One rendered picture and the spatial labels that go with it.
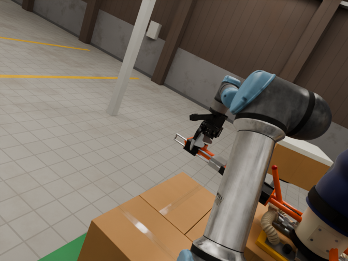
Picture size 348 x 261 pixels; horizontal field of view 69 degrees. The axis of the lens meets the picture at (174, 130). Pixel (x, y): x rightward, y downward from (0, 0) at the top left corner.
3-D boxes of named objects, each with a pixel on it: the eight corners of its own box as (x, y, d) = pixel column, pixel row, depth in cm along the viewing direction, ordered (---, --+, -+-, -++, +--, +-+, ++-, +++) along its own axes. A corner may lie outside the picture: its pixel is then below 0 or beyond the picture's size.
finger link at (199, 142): (197, 155, 110) (208, 137, 110) (186, 147, 112) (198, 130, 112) (198, 156, 113) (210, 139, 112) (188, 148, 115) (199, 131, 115)
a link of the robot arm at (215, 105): (211, 98, 107) (218, 97, 114) (206, 107, 109) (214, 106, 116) (226, 106, 104) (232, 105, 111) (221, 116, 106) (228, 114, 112)
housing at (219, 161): (225, 170, 116) (230, 162, 114) (219, 173, 110) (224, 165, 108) (213, 161, 119) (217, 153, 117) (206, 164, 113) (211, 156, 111)
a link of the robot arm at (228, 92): (256, 98, 91) (250, 91, 101) (228, 86, 91) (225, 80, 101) (245, 116, 94) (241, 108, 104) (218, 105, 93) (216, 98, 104)
